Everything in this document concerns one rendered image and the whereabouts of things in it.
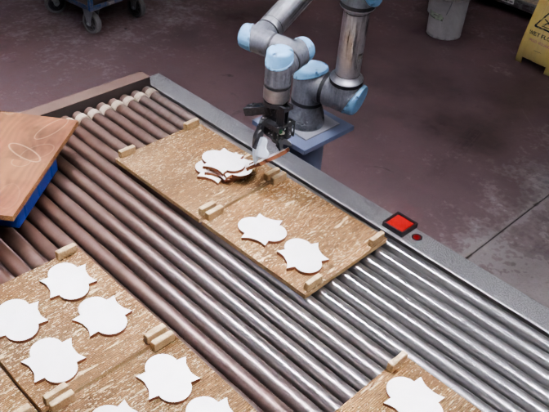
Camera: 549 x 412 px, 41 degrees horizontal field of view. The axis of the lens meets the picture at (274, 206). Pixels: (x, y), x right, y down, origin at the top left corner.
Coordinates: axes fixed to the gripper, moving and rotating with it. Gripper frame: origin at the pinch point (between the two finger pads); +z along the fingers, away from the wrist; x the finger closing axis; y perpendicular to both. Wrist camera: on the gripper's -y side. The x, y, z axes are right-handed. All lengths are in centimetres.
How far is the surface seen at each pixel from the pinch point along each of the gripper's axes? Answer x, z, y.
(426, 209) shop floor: 144, 107, -17
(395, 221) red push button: 17.9, 12.2, 37.8
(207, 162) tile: -8.9, 7.4, -16.1
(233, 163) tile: -3.3, 7.4, -10.6
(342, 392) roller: -41, 13, 67
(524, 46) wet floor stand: 341, 96, -74
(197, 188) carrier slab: -16.2, 12.1, -12.6
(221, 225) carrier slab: -22.6, 11.8, 5.5
